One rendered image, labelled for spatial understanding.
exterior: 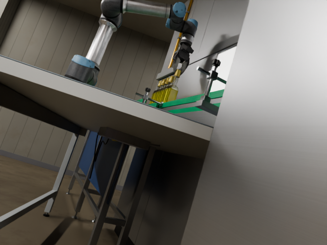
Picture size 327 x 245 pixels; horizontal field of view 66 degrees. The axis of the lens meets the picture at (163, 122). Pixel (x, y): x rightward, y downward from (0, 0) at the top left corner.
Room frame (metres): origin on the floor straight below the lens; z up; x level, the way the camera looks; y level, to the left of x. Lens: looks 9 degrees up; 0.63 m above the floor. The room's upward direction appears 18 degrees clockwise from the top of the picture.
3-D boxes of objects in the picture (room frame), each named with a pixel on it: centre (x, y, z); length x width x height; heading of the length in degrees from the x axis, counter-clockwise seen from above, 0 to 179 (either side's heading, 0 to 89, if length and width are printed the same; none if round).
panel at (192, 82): (1.36, -0.18, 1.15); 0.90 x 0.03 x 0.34; 23
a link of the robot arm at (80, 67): (1.32, 0.51, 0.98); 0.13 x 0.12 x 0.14; 3
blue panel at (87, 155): (2.23, 0.38, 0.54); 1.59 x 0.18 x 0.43; 23
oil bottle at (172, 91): (1.45, 0.01, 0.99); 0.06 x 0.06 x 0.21; 24
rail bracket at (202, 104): (0.80, -0.13, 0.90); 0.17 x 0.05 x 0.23; 113
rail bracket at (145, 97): (1.39, 0.12, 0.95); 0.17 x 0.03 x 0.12; 113
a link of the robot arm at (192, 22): (1.47, 0.02, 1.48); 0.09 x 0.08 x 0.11; 93
